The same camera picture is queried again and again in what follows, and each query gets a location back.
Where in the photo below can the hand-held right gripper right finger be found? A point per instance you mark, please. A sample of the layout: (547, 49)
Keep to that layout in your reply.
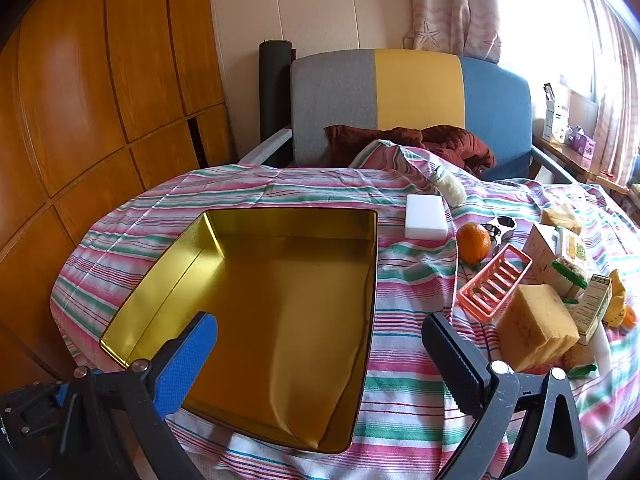
(455, 365)

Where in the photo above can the thick yellow sponge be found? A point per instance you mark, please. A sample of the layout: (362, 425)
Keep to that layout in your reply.
(535, 325)

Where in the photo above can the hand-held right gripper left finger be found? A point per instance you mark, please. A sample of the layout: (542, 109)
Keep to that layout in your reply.
(185, 360)

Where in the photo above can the wooden window desk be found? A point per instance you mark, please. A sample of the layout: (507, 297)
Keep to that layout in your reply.
(575, 160)

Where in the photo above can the dark red cloth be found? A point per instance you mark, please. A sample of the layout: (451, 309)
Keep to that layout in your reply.
(450, 142)

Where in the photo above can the orange plastic soap dish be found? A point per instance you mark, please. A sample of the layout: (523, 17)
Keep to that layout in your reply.
(520, 256)

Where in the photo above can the gold metal tin container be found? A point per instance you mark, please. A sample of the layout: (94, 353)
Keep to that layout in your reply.
(290, 285)

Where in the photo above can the wooden wardrobe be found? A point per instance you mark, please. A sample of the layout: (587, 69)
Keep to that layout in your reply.
(75, 85)

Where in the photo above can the pink patterned curtain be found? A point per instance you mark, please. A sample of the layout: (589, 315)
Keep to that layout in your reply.
(450, 10)
(620, 110)

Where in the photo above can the small orange fruit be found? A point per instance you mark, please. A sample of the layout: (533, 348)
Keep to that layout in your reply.
(629, 316)

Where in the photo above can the purple box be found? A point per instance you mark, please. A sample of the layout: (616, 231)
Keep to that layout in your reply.
(582, 142)

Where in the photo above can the white cardboard box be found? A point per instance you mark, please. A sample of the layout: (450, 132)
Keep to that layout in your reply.
(540, 252)

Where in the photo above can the striped bed sheet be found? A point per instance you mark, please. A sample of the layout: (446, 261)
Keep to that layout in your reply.
(415, 280)

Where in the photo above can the white foam sponge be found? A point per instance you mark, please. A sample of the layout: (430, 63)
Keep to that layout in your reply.
(425, 217)

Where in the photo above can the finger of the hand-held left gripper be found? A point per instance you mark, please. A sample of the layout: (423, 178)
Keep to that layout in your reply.
(27, 410)

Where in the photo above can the yellow plush toy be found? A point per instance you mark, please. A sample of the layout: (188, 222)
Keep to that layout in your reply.
(616, 295)

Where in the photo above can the grey yellow blue armchair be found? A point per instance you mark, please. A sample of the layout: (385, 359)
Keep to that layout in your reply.
(345, 95)

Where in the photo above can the window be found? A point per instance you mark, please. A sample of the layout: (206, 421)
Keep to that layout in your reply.
(540, 20)

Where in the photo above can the white box on sill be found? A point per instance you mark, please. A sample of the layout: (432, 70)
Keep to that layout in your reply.
(555, 120)

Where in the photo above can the small white carton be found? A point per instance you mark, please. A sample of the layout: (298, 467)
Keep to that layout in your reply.
(592, 305)

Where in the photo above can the black rolled mat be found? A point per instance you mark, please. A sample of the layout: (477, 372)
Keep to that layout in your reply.
(272, 90)

